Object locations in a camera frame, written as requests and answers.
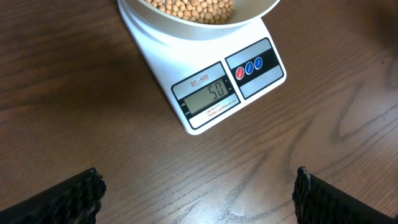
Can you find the white digital kitchen scale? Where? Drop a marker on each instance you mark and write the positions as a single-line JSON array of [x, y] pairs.
[[206, 81]]

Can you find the white round bowl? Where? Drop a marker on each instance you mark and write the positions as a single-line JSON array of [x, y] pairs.
[[246, 11]]

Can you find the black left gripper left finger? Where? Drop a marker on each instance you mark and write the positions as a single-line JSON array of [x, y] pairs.
[[75, 200]]

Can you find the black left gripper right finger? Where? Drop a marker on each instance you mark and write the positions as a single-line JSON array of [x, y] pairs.
[[317, 202]]

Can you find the soybeans pile in bowl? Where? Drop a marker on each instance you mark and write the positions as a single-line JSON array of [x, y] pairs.
[[214, 12]]

